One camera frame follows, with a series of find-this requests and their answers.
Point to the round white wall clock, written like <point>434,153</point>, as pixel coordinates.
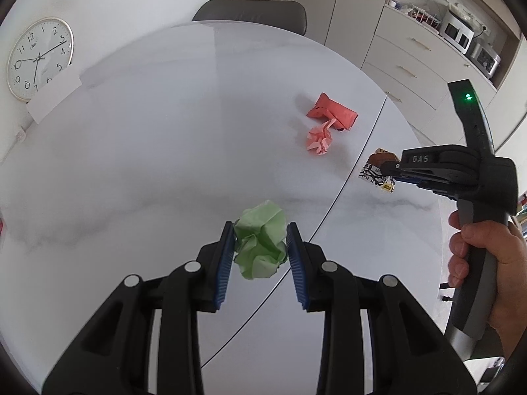
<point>39,57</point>

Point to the crumpled pink paper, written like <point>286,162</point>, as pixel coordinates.
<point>319,140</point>

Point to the beige sideboard with drawers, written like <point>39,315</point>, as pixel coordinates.
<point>411,49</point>

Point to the white toaster oven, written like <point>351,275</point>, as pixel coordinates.
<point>455,31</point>

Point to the grey padded chair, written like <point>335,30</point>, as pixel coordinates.
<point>255,12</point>

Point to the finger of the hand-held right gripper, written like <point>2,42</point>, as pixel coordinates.
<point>432,159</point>
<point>444,182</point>

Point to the silver toaster oven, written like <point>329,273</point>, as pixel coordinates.
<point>486,57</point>

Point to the white folded card stand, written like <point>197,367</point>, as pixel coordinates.
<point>53,98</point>

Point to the green paper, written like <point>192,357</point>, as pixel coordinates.
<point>263,238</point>

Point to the person's right hand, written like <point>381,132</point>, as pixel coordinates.
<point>510,263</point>

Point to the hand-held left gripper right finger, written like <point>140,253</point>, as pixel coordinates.
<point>296,263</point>

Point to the white wall socket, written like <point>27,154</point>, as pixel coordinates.
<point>20,133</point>

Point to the brown and white snack wrapper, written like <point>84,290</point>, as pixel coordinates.
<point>372,173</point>

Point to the red snack wrapper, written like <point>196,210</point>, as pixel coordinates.
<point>333,111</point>

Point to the beige wall cabinet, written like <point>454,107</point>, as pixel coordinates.
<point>350,0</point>

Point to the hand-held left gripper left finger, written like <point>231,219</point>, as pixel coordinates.
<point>224,263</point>

